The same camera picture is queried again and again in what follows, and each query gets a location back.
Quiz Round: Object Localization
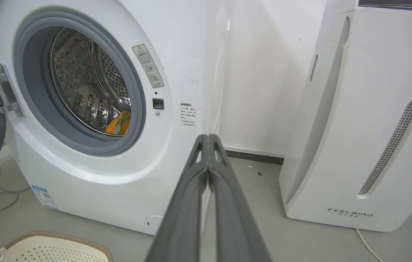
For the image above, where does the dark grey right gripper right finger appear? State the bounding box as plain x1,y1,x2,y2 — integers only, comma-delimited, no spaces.
208,134,272,262

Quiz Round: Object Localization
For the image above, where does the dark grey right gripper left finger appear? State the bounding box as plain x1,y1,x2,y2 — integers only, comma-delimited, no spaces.
145,134,209,262

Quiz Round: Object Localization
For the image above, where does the white front-load washing machine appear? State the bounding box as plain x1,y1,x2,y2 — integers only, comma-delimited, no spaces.
0,0,230,235

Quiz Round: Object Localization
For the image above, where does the cream perforated laundry basket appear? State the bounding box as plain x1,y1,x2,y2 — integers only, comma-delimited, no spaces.
0,231,114,262

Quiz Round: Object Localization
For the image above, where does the orange green cloth in drum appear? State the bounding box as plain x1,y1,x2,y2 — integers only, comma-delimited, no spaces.
105,111,131,135

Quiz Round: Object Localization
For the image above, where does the white air purifier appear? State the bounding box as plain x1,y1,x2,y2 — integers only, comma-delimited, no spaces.
279,0,412,232

